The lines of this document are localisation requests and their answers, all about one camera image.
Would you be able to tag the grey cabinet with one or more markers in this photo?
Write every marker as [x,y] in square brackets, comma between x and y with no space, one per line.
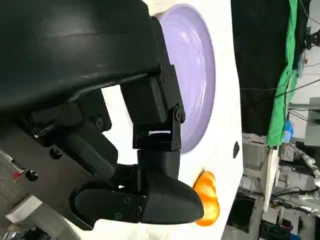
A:
[313,120]

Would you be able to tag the green cloth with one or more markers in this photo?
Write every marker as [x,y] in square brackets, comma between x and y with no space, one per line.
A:
[285,87]

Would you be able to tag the black cloth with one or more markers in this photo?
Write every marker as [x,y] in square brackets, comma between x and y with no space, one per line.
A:
[255,50]

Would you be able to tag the white board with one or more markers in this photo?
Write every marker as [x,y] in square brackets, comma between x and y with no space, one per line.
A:
[271,175]

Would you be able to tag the white cardboard box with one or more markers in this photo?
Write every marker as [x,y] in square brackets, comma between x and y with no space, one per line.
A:
[23,208]

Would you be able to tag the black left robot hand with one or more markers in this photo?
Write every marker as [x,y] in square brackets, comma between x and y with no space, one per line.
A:
[62,50]

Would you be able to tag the lilac plate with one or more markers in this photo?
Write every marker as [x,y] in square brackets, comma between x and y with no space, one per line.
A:
[192,75]

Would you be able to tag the orange toy bread roll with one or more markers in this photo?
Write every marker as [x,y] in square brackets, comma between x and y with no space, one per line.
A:
[208,195]

